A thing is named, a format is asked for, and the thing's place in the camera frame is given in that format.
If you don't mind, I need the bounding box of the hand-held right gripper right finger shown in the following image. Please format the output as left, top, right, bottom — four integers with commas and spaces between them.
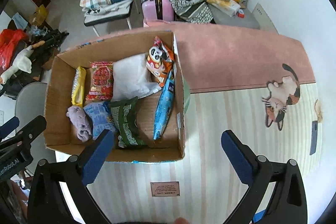
221, 130, 307, 224

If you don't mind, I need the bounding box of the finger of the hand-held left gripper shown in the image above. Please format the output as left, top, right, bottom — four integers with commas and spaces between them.
10, 115, 47, 152
0, 116, 20, 141

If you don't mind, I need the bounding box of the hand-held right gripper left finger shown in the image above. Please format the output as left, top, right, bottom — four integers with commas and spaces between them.
27, 129, 115, 224

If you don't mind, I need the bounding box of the purple sock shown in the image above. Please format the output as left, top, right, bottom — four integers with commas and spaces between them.
66, 105, 93, 141

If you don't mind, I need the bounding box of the light blue tissue packet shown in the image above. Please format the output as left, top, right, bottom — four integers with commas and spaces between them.
83, 101, 117, 140

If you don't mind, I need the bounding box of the green snack packet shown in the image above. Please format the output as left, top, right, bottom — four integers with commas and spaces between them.
108, 96, 148, 149

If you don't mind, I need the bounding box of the silver yellow snack packet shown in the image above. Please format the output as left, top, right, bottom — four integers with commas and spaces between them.
71, 66, 87, 106

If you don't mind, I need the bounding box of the red snack packet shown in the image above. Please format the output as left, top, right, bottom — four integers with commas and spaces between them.
85, 61, 115, 102

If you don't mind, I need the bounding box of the long blue snack packet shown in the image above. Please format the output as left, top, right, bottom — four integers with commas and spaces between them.
153, 70, 176, 141

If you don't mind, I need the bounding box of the white pillow packet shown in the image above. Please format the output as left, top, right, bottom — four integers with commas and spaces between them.
112, 53, 162, 102

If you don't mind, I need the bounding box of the orange panda snack packet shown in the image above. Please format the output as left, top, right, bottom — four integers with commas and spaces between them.
146, 36, 175, 88

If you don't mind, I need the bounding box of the person's left forearm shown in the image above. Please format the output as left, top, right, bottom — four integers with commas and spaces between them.
9, 178, 30, 210

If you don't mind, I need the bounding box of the grey shell chair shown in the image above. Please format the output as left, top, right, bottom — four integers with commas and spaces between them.
14, 82, 48, 130

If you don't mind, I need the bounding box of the white goose plush toy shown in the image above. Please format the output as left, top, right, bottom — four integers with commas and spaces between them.
0, 40, 45, 85

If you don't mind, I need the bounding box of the red plastic bag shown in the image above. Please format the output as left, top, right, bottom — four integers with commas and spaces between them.
0, 29, 27, 71

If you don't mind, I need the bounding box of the grey smartphone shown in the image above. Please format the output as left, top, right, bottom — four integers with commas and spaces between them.
310, 120, 318, 156

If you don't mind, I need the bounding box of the brown crumpled scrap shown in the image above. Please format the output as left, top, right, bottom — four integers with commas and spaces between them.
314, 99, 324, 124

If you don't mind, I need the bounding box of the pink striped cat table mat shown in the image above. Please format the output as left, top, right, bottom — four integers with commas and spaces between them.
55, 20, 326, 224

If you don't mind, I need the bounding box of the light blue cloth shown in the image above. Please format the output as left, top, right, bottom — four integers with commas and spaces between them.
12, 13, 28, 30

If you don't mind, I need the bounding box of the yellowish cardboard box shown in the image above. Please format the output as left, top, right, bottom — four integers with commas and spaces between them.
28, 5, 49, 26

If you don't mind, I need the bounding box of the white flat panel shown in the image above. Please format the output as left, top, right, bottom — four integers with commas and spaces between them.
252, 2, 279, 36

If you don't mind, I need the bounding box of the black white patterned bag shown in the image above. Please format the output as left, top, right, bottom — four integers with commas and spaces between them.
168, 0, 216, 25

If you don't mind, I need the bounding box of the yellow plastic bag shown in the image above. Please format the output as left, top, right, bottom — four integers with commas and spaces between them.
205, 0, 241, 16

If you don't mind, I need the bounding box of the pink suitcase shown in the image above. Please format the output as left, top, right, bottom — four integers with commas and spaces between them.
141, 0, 175, 28

